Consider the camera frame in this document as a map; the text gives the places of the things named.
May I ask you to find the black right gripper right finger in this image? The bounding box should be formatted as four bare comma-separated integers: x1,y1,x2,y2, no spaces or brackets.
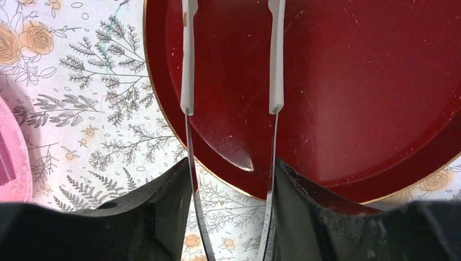
273,159,460,260

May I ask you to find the pink three-tier cake stand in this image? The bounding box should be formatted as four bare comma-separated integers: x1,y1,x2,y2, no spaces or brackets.
1,100,33,203

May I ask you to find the dark red round tray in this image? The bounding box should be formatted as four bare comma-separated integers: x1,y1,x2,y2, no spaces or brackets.
142,0,461,206

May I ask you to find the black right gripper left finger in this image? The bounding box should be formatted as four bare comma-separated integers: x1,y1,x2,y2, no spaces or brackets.
1,158,192,260

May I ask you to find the floral patterned tablecloth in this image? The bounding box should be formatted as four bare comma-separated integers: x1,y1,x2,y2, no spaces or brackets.
0,0,461,261

